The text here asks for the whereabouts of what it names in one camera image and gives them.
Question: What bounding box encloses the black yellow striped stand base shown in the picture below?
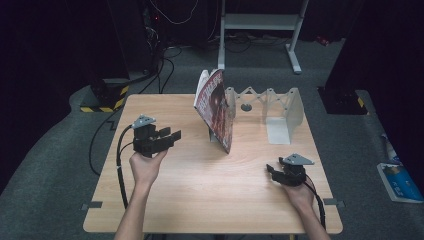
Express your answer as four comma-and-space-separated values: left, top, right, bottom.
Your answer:
79, 77, 131, 114

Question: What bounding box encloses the person's left hand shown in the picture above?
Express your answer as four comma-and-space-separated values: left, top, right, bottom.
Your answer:
128, 148, 169, 189

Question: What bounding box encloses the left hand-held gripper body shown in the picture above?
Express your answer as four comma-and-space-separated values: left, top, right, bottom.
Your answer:
131, 114, 165, 158

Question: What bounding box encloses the black floor cable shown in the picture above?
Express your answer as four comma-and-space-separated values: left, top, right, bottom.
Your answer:
88, 109, 125, 177

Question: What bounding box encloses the left hand-held gripper black cable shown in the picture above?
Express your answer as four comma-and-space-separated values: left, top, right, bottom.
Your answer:
115, 124, 135, 210

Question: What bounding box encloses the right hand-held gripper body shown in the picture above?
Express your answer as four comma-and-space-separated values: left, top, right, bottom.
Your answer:
277, 152, 316, 187

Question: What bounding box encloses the grey tape strip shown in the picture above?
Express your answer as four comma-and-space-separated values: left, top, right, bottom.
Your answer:
81, 201, 104, 211
322, 198, 346, 208

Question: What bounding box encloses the white metal stand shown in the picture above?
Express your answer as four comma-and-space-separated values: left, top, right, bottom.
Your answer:
216, 0, 310, 75

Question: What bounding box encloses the person's right hand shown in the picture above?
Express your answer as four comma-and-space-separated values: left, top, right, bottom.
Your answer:
282, 180, 316, 212

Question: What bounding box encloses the right hand-held gripper black cable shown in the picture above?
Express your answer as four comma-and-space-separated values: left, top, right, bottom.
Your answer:
302, 180, 328, 232

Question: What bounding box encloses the thin white cable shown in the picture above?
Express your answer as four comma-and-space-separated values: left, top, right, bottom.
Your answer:
149, 0, 200, 26

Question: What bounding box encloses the small red object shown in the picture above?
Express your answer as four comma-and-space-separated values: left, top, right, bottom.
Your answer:
315, 35, 332, 47

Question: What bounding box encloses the white expandable bookend rack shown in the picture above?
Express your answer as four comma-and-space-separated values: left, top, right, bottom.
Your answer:
208, 86, 305, 146

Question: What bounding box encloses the dark stand base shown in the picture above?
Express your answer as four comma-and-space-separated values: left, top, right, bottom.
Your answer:
317, 86, 370, 116

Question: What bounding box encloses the blue and white packet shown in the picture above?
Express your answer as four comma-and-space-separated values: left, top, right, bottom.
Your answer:
376, 162, 424, 204

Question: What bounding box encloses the hand-held gripper black cable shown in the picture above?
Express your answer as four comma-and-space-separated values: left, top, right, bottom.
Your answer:
302, 180, 328, 232
115, 124, 135, 210

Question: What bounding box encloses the black computer tower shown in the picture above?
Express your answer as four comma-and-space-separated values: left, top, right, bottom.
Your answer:
106, 0, 168, 75

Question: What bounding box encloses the bundle of black cables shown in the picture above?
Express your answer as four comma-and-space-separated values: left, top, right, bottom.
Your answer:
137, 45, 184, 95

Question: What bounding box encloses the red science fiction magazine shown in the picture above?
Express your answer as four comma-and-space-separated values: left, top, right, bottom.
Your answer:
193, 68, 237, 155

